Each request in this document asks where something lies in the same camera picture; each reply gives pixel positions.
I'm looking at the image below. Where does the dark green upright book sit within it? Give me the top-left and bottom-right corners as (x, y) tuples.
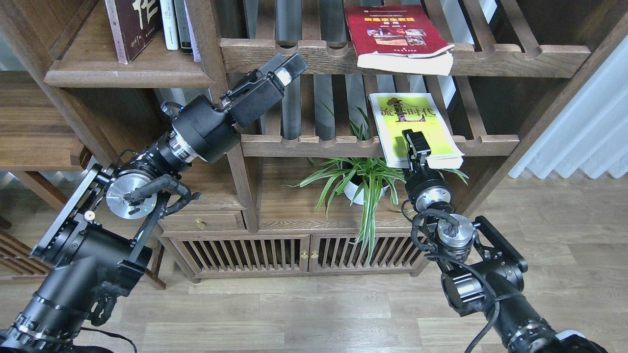
(174, 0), (193, 54)

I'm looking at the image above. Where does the dark maroon book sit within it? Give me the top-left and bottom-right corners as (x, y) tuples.
(105, 0), (163, 64)

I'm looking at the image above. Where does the red book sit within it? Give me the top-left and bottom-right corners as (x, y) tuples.
(344, 5), (454, 76)

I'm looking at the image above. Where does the brass drawer knob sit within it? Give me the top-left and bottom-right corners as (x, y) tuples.
(195, 218), (207, 229)

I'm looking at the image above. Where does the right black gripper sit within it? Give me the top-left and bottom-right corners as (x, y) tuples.
(402, 129), (454, 211)

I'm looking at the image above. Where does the yellow green book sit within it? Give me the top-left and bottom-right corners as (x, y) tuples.
(368, 93), (464, 169)

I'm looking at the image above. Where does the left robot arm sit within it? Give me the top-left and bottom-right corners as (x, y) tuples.
(1, 53), (307, 353)

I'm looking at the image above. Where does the dark wooden bookshelf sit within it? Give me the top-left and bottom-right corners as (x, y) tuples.
(1, 0), (627, 279)

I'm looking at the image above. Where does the thin white upright book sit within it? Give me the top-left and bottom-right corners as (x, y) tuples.
(184, 0), (202, 63)

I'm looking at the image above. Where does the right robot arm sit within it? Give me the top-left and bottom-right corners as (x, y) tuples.
(402, 129), (605, 353)

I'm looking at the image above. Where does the white curtain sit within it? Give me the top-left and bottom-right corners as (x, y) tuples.
(509, 38), (628, 179)

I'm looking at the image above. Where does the wooden slatted chair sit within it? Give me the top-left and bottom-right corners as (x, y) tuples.
(0, 217), (52, 280)

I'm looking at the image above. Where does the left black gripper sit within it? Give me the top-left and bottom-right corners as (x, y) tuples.
(161, 53), (308, 164)

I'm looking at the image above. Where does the white plant pot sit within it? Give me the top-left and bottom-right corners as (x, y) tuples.
(344, 173), (390, 207)

